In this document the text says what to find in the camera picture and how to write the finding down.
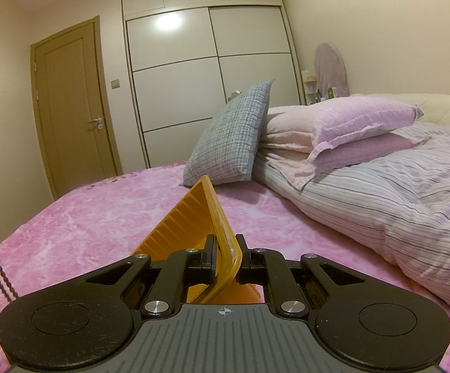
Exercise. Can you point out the bottles on shelf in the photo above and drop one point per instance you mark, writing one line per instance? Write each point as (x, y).
(312, 91)

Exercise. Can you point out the pink floral blanket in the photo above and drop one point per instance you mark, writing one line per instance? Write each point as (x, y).
(101, 223)

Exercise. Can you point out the pink pillow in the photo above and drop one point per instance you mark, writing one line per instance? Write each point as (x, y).
(298, 170)
(324, 126)

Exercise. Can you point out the orange plastic tray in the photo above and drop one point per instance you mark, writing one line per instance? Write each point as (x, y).
(196, 216)

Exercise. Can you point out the light switch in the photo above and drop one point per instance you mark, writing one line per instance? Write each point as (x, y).
(115, 84)

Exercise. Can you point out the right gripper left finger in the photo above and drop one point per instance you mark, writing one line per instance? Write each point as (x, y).
(182, 270)

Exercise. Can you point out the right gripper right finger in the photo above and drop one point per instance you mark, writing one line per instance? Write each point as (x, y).
(269, 269)

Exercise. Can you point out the lower pink pillow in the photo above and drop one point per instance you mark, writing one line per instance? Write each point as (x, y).
(298, 170)

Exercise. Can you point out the brown wooden door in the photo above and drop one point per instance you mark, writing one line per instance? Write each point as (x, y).
(71, 108)

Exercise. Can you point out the grey checked cushion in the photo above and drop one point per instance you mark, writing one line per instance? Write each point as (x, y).
(227, 148)

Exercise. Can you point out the white sliding wardrobe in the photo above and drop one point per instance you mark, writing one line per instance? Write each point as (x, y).
(188, 58)

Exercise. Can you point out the mauve covered chair back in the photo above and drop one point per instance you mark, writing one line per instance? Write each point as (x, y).
(330, 69)

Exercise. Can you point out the upper pink pillow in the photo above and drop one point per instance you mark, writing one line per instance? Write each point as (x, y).
(324, 126)

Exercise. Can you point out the striped duvet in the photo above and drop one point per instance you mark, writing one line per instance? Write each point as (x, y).
(397, 205)

